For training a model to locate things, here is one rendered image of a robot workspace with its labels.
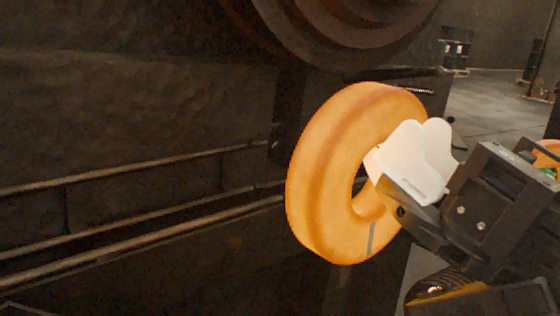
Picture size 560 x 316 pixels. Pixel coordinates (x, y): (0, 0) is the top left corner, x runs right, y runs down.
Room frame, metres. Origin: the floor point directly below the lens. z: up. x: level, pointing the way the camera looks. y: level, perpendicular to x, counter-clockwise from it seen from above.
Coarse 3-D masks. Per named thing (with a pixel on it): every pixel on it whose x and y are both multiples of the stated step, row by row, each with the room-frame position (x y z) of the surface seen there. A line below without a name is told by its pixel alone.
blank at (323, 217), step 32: (352, 96) 0.37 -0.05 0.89; (384, 96) 0.37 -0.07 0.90; (320, 128) 0.35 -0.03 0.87; (352, 128) 0.35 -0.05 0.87; (384, 128) 0.37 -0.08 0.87; (320, 160) 0.33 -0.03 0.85; (352, 160) 0.35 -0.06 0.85; (288, 192) 0.34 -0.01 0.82; (320, 192) 0.33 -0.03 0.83; (320, 224) 0.33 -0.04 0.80; (352, 224) 0.36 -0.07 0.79; (384, 224) 0.39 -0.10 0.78; (352, 256) 0.37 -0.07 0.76
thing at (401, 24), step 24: (288, 0) 0.55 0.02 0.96; (312, 0) 0.56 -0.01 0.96; (336, 0) 0.57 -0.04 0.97; (360, 0) 0.59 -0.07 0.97; (312, 24) 0.57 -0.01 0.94; (336, 24) 0.59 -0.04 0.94; (360, 24) 0.61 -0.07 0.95; (384, 24) 0.63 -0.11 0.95; (408, 24) 0.70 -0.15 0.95; (360, 48) 0.63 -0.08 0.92
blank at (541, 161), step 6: (540, 144) 0.87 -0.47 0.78; (546, 144) 0.87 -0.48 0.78; (552, 144) 0.86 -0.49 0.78; (558, 144) 0.86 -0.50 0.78; (534, 150) 0.86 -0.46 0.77; (552, 150) 0.86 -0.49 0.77; (558, 150) 0.86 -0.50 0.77; (540, 156) 0.86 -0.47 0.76; (546, 156) 0.86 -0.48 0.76; (534, 162) 0.86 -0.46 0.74; (540, 162) 0.86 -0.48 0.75; (546, 162) 0.86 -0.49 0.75; (552, 162) 0.86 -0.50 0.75; (558, 168) 0.89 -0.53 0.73; (558, 174) 0.90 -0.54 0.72; (558, 180) 0.89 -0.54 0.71
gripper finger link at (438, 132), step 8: (432, 120) 0.37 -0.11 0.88; (440, 120) 0.37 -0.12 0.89; (432, 128) 0.37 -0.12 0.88; (440, 128) 0.37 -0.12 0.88; (448, 128) 0.36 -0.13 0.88; (432, 136) 0.37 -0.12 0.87; (440, 136) 0.37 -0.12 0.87; (448, 136) 0.36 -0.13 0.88; (432, 144) 0.37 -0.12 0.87; (440, 144) 0.36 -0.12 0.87; (448, 144) 0.36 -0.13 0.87; (432, 152) 0.37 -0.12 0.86; (440, 152) 0.36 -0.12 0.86; (448, 152) 0.36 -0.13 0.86; (432, 160) 0.37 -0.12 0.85; (440, 160) 0.36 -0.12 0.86; (448, 160) 0.36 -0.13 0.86; (440, 168) 0.36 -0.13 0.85; (448, 168) 0.36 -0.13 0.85; (448, 176) 0.35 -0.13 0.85; (448, 192) 0.35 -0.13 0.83; (440, 200) 0.35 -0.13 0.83
